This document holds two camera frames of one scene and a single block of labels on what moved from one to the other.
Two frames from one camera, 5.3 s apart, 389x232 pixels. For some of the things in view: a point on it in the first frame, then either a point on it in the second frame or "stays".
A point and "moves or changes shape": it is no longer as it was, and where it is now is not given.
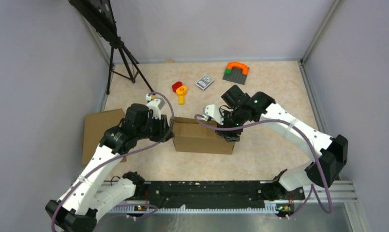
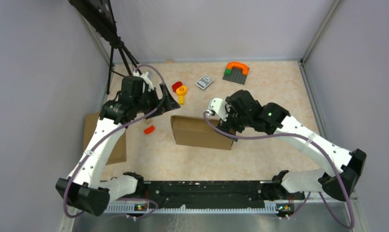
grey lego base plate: [236, 76] stays
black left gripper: [163, 127] to [169, 103]
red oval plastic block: [175, 85] stays
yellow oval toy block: [181, 91] stays
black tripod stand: [98, 13] stays
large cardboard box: [189, 137] moves or changes shape
